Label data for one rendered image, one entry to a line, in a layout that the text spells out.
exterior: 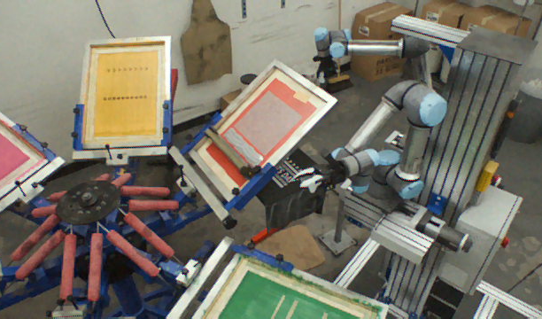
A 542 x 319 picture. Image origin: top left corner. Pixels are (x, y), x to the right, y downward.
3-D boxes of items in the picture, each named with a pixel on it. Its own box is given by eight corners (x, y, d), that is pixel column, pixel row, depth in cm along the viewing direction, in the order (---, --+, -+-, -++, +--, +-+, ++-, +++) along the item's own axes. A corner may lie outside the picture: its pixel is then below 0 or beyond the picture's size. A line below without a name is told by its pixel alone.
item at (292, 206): (316, 203, 297) (319, 167, 275) (324, 210, 291) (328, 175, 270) (260, 232, 278) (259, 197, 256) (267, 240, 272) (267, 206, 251)
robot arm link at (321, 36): (328, 34, 224) (312, 35, 226) (330, 50, 232) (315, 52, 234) (329, 25, 228) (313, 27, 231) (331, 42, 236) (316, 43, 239)
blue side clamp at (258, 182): (274, 166, 230) (267, 159, 225) (279, 171, 227) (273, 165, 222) (235, 206, 230) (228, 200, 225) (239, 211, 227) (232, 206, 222)
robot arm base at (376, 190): (401, 187, 217) (405, 173, 210) (387, 205, 208) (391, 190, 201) (375, 175, 224) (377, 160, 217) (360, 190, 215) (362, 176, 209)
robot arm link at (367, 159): (379, 170, 174) (383, 154, 169) (357, 179, 171) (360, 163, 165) (367, 159, 180) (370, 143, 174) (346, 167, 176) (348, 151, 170)
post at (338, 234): (338, 226, 362) (351, 136, 299) (356, 243, 347) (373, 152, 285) (318, 237, 352) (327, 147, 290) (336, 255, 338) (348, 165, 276)
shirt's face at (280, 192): (289, 139, 299) (289, 139, 299) (329, 174, 271) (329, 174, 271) (228, 165, 279) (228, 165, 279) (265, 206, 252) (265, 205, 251)
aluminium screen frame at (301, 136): (277, 61, 264) (274, 58, 262) (340, 104, 227) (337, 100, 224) (189, 152, 264) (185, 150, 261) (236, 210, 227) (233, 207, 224)
